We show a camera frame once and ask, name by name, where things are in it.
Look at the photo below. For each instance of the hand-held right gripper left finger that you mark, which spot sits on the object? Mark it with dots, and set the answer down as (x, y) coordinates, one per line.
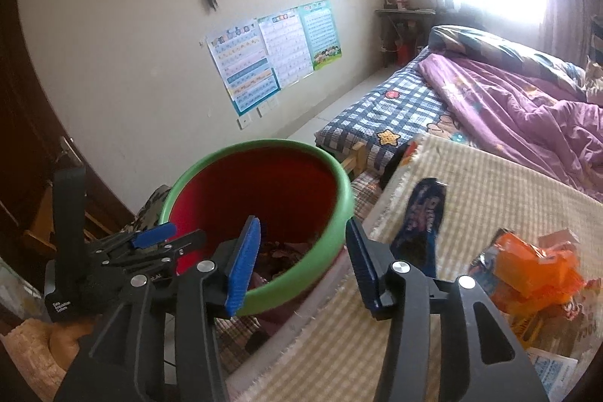
(242, 265)

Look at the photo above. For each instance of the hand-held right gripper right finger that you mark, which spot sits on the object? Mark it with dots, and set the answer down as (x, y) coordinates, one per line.
(362, 270)

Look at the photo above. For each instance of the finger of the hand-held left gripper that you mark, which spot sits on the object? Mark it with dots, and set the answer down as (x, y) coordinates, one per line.
(183, 244)
(153, 236)

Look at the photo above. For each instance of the dark blue snack wrapper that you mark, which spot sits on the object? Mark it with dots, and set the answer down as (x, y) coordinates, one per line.
(424, 218)

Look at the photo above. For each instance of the red bin with green rim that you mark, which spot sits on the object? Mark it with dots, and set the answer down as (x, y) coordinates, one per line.
(264, 185)

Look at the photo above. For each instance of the orange plastic bag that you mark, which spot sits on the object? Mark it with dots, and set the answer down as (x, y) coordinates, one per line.
(537, 275)

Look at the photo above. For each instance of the yellow packet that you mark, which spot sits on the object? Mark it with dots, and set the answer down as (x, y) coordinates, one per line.
(527, 329)

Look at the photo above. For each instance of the light blue paper packet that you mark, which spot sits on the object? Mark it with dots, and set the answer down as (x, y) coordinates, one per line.
(553, 371)

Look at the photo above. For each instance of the red print snack packet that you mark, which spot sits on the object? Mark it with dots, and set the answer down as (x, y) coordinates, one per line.
(582, 317)

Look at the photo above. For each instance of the person's left forearm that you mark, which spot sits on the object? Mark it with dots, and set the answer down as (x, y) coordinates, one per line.
(28, 345)

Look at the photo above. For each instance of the floral cushion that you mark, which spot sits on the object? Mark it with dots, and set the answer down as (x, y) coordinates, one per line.
(150, 209)

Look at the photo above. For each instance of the wooden chair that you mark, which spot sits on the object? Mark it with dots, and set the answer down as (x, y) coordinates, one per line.
(40, 223)

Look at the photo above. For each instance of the checked stool cushion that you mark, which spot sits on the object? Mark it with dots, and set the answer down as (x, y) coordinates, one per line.
(245, 336)

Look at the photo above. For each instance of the brown wooden door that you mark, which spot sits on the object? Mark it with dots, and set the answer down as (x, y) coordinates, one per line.
(28, 124)

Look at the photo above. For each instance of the beige checked woven mat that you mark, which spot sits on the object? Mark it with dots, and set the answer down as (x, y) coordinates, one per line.
(494, 195)

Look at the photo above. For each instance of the blue checked bed sheet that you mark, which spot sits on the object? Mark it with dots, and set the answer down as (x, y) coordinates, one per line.
(377, 114)

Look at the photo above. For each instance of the purple duvet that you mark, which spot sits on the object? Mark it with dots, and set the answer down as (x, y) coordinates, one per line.
(518, 114)

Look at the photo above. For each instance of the red container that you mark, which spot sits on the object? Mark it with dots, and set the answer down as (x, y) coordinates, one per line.
(403, 53)

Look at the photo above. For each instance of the dark side table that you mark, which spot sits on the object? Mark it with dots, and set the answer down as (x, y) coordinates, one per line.
(400, 25)

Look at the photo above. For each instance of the blue patterned duvet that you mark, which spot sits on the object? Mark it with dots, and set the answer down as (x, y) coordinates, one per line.
(499, 49)

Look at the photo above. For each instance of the small items on side table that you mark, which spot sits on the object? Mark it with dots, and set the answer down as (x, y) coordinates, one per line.
(398, 0)

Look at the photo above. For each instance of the pink curtain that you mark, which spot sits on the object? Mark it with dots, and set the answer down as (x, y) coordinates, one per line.
(572, 6)

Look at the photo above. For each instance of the white wall sockets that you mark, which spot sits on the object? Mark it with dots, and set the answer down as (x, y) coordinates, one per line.
(256, 112)

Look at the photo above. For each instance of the blue striped wall poster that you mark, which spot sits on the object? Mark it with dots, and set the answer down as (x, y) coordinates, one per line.
(242, 67)

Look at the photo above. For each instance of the white chart wall poster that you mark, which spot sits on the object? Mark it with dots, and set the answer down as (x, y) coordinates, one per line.
(285, 46)

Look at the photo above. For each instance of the teal chart wall poster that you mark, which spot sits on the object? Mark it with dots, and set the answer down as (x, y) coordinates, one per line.
(322, 32)

